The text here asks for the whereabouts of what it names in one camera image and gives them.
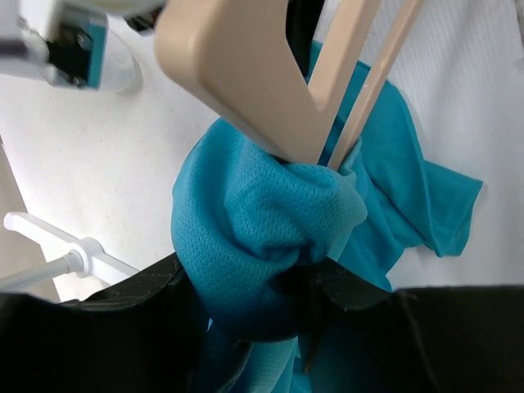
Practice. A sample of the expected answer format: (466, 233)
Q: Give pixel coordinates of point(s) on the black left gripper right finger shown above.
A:
(361, 338)

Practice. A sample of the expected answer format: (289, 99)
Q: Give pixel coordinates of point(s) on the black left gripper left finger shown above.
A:
(148, 333)

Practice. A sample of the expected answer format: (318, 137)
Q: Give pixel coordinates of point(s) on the teal t shirt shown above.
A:
(248, 229)

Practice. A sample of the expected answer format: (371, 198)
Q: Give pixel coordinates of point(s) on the beige wooden hanger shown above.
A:
(234, 57)

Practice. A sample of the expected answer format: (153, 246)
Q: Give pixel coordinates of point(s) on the white rack base foot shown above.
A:
(87, 251)

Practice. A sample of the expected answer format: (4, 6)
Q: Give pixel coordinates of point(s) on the silver rack left pole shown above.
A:
(38, 274)

